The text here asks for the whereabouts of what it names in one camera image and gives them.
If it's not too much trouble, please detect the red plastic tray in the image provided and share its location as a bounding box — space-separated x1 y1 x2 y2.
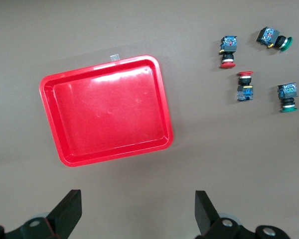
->
39 54 174 167

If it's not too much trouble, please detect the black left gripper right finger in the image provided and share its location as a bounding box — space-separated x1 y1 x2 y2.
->
194 190 257 239

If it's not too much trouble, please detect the green mushroom push button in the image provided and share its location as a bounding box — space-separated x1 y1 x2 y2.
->
276 83 299 113
255 26 294 52

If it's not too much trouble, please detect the brown table cover mat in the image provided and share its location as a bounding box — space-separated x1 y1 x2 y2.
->
0 0 299 239

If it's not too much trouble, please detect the red mushroom push button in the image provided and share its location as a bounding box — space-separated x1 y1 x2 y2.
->
218 35 238 69
236 71 255 102

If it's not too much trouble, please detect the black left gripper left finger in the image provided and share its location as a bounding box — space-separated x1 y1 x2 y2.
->
4 189 82 239

